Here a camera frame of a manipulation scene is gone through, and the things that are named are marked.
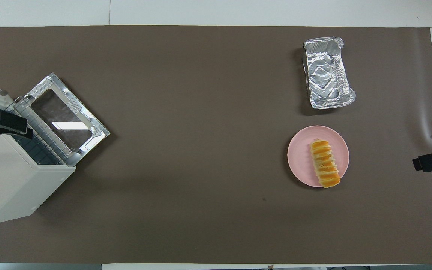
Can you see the pink round plate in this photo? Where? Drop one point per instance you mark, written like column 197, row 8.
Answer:
column 300, row 157

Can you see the cream toaster oven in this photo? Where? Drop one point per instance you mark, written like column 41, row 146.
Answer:
column 9, row 180

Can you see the metal oven rack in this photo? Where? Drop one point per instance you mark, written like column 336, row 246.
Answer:
column 47, row 148

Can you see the sliced golden bread loaf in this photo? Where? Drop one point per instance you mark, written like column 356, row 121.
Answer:
column 324, row 163

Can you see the aluminium foil tray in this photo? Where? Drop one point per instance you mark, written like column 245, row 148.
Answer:
column 326, row 75

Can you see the glass oven door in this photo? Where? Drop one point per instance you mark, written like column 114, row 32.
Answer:
column 66, row 120

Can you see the brown table mat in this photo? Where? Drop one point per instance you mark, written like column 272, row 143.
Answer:
column 201, row 150

